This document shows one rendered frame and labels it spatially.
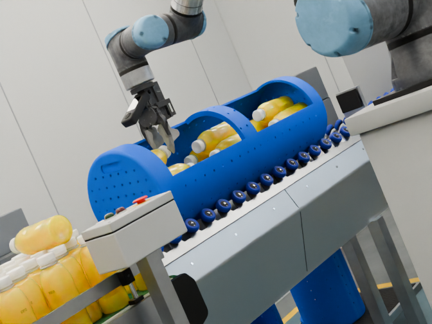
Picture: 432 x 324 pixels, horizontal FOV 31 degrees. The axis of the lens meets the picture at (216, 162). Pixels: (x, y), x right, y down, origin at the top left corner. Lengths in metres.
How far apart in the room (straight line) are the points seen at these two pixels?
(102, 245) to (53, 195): 4.40
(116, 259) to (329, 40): 0.62
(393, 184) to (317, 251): 0.89
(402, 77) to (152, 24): 0.75
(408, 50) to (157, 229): 0.65
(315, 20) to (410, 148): 0.33
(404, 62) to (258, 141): 0.77
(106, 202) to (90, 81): 4.48
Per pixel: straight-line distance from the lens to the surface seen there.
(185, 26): 2.17
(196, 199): 2.09
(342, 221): 2.65
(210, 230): 2.12
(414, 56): 1.64
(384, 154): 1.65
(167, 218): 1.70
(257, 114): 2.57
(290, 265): 2.38
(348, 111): 3.08
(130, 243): 1.62
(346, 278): 3.39
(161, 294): 1.70
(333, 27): 1.51
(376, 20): 1.53
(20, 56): 6.25
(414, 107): 1.58
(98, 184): 2.13
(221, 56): 7.90
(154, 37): 2.10
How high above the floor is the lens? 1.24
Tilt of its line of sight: 4 degrees down
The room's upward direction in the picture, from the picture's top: 23 degrees counter-clockwise
